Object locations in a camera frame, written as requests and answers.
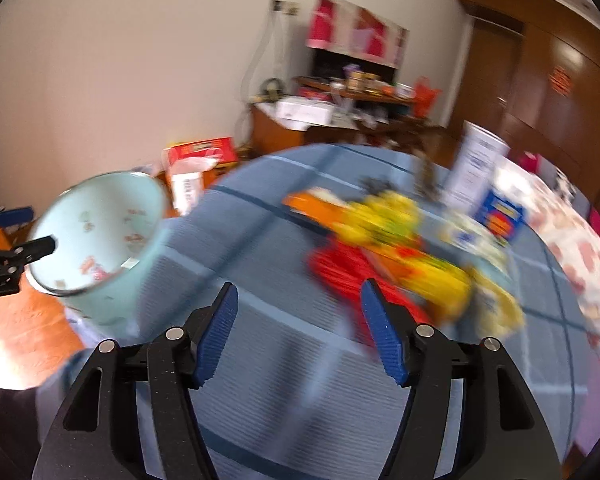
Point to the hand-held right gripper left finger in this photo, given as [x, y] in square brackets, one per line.
[217, 335]

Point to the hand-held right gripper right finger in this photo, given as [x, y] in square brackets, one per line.
[385, 335]

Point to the white flat box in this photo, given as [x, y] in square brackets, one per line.
[302, 112]

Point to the folded patterned blanket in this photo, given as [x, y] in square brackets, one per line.
[527, 162]

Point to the heart printed quilt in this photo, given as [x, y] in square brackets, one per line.
[580, 260]

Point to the white mug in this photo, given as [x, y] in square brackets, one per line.
[404, 91]

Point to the white paper bag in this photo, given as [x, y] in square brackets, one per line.
[187, 185]

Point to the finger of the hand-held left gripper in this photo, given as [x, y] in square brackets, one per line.
[12, 216]
[35, 249]

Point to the wooden door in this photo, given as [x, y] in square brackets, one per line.
[485, 70]

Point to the wall socket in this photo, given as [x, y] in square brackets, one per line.
[285, 7]

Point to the blue milk carton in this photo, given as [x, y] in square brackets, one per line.
[500, 215]

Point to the light blue enamel basin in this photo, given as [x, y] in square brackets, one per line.
[105, 220]

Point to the red striped packet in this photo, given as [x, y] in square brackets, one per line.
[340, 270]

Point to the black television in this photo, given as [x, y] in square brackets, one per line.
[330, 62]

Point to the small clear packet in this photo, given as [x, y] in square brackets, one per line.
[425, 175]

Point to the wooden television cabinet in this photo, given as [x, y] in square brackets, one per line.
[275, 132]

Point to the orange red shopping bag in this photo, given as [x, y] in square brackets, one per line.
[425, 100]

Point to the gold jar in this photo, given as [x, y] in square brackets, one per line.
[356, 81]
[372, 82]

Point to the person's dark clothing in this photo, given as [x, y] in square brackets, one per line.
[10, 420]

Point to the purple bed sheet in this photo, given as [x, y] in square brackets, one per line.
[592, 400]

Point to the white milk carton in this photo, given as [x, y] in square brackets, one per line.
[475, 165]

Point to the yellow snack wrapper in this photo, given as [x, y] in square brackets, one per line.
[380, 220]
[440, 285]

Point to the red cardboard box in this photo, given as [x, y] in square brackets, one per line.
[200, 147]

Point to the red paper decoration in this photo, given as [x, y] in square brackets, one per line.
[561, 80]

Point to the wooden wardrobe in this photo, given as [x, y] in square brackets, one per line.
[555, 125]

